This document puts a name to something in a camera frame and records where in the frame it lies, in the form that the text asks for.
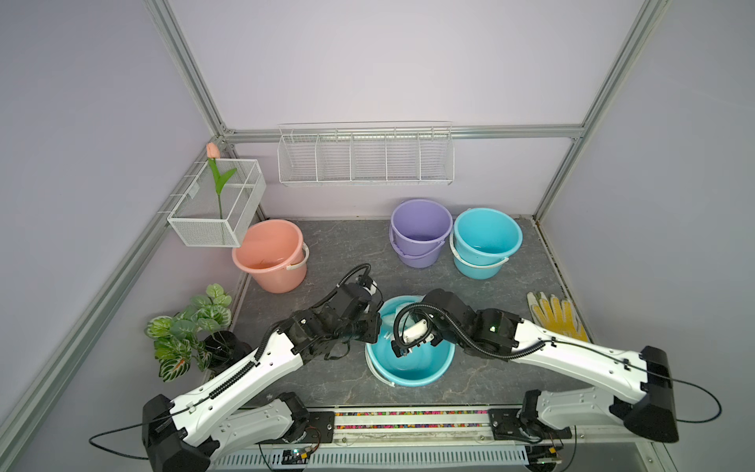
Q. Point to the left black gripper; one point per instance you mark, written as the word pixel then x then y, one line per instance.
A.
pixel 371 333

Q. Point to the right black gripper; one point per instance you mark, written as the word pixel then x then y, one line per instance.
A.
pixel 434 340

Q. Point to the teal plastic bucket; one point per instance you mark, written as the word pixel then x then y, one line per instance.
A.
pixel 482 242
pixel 423 366

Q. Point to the pink plastic bucket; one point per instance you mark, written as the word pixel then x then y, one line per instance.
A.
pixel 275 254

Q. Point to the purple plastic bucket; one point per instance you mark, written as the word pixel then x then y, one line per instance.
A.
pixel 418 231

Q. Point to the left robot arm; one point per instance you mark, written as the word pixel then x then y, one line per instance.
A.
pixel 191 431

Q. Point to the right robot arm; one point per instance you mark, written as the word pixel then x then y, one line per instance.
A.
pixel 623 388

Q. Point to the yellow white work gloves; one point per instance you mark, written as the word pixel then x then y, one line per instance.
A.
pixel 556 315

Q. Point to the potted green leafy plant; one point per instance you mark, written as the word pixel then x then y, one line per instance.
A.
pixel 199 337

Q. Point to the artificial pink tulip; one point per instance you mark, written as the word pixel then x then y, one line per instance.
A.
pixel 220 178

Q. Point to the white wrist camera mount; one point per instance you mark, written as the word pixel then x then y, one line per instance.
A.
pixel 408 338

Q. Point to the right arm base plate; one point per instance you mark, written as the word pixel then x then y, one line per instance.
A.
pixel 508 425

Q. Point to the rail with coloured beads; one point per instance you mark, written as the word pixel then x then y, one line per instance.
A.
pixel 404 426

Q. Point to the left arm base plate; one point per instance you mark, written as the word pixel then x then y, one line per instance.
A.
pixel 318 429

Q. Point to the white slotted cable duct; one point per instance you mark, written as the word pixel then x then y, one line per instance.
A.
pixel 351 457

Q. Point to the long white wire shelf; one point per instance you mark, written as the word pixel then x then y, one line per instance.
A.
pixel 366 153

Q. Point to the white wire basket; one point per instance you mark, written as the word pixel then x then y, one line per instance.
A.
pixel 195 215

